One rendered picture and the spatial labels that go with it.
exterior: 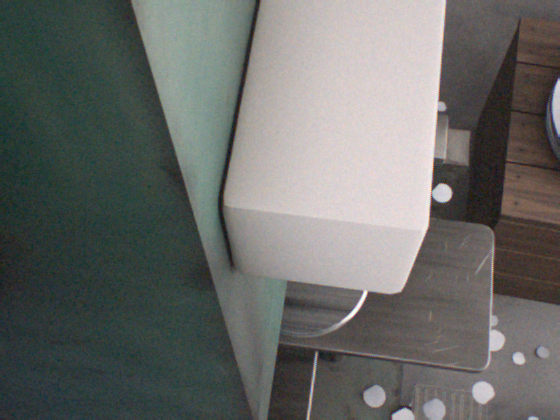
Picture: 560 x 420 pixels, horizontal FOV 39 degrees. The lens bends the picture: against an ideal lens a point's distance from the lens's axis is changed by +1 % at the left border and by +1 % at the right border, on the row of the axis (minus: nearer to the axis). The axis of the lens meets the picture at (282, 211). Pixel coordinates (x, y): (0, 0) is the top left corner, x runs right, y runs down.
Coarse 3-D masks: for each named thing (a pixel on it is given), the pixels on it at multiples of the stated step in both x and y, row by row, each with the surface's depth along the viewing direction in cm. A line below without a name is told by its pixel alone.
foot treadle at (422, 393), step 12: (420, 384) 130; (420, 396) 129; (432, 396) 129; (444, 396) 129; (456, 396) 129; (468, 396) 129; (408, 408) 130; (420, 408) 129; (456, 408) 129; (468, 408) 129; (480, 408) 128
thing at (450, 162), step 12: (444, 120) 95; (444, 132) 94; (456, 132) 97; (468, 132) 97; (444, 144) 94; (456, 144) 96; (468, 144) 96; (444, 156) 93; (456, 156) 96; (432, 168) 97; (444, 168) 96; (456, 168) 96; (432, 180) 100; (444, 180) 99; (456, 180) 99; (432, 204) 106; (444, 204) 105; (432, 216) 109; (444, 216) 109
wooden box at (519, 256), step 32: (544, 32) 135; (512, 64) 136; (544, 64) 133; (512, 96) 130; (544, 96) 130; (480, 128) 161; (512, 128) 128; (544, 128) 128; (480, 160) 153; (512, 160) 125; (544, 160) 125; (480, 192) 145; (512, 192) 123; (544, 192) 123; (512, 224) 124; (544, 224) 122; (512, 256) 135; (544, 256) 133; (512, 288) 148; (544, 288) 145
